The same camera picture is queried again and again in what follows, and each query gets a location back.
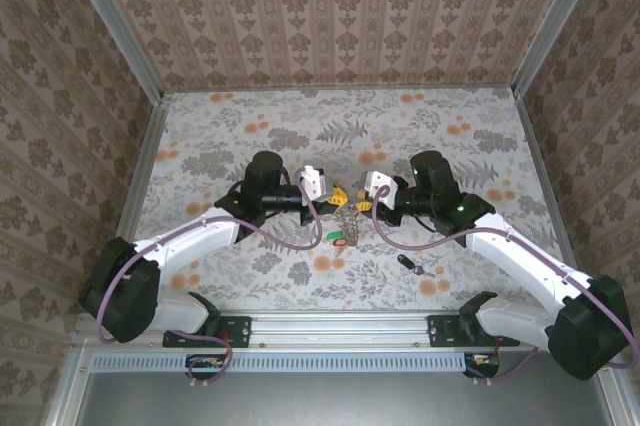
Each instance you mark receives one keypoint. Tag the wide aluminium front rail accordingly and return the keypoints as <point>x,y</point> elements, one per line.
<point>340,328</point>

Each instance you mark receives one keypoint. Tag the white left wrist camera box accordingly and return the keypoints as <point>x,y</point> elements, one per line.
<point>311,181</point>

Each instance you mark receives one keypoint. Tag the key with black fob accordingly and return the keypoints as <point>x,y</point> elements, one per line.
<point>404,261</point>

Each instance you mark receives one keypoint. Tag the aluminium frame bar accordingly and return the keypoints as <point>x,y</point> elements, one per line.
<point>65,401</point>
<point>619,396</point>

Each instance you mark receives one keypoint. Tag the aluminium side rail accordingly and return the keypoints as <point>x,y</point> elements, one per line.
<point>149,146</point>
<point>536,146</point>

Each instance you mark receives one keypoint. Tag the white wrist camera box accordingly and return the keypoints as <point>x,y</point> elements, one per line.
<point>311,181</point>
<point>380,188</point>

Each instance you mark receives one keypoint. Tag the thin aluminium back rail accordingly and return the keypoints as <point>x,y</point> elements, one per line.
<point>340,90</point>

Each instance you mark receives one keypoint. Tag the grey metal panel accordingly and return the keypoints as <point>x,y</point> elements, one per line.
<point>340,401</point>

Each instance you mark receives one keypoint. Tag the key with green tag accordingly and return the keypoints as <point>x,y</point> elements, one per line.
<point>333,235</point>

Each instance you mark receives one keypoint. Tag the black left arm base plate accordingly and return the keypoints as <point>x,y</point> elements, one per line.
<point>240,333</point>

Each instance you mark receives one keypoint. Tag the aluminium corner post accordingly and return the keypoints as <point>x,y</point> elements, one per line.
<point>554,21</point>
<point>119,31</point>

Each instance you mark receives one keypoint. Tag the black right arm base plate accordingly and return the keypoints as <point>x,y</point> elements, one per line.
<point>440,331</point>

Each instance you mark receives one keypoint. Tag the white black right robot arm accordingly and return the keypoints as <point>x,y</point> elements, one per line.
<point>520,256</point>

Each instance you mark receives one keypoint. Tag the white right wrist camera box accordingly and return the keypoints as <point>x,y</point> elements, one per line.
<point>380,188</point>

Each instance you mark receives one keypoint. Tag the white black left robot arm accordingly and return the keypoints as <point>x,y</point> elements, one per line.
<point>200,236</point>

